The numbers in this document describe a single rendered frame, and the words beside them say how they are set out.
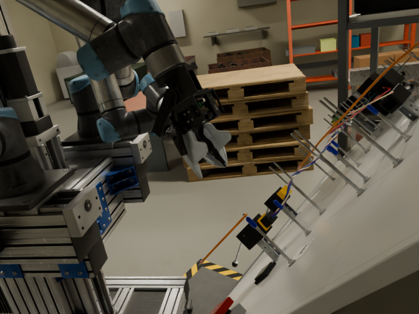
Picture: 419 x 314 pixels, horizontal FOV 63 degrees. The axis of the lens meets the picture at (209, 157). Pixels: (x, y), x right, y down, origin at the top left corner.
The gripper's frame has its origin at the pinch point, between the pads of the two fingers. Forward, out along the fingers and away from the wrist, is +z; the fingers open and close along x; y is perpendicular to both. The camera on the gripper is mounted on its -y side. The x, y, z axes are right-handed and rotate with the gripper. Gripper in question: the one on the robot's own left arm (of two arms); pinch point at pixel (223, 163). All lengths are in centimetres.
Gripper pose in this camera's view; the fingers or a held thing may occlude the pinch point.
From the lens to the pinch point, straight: 86.8
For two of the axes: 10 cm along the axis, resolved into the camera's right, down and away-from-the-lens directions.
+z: 5.8, 6.7, -4.5
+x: 7.0, -7.0, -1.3
